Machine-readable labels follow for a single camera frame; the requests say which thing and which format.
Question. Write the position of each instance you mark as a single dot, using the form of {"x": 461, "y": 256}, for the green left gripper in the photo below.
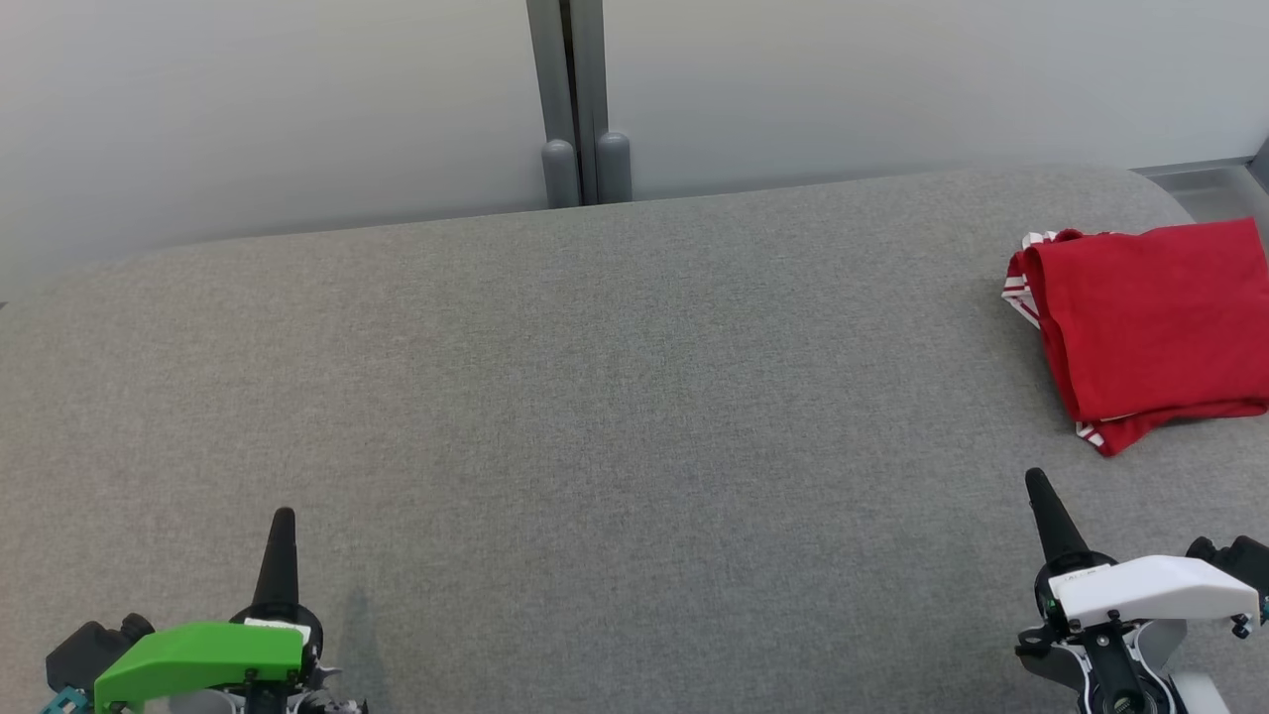
{"x": 198, "y": 654}

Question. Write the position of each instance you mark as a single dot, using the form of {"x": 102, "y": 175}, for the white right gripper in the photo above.
{"x": 1150, "y": 590}

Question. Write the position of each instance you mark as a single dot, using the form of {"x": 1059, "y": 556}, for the red mesh shorts white trim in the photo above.
{"x": 1125, "y": 436}

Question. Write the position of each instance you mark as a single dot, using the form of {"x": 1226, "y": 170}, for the red Bulls jersey white sleeves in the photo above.
{"x": 1150, "y": 317}

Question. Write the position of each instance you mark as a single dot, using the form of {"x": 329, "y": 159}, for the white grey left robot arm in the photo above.
{"x": 208, "y": 706}

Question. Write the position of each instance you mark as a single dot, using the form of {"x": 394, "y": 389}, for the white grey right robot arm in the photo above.
{"x": 1120, "y": 674}

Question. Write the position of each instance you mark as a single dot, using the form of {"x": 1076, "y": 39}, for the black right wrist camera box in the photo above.
{"x": 1239, "y": 560}

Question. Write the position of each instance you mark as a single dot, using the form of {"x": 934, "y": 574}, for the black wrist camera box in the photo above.
{"x": 89, "y": 650}
{"x": 1239, "y": 560}

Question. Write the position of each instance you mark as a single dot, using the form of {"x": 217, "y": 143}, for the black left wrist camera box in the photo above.
{"x": 89, "y": 650}

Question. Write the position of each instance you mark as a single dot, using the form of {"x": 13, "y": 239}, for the grey metal double post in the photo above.
{"x": 550, "y": 79}

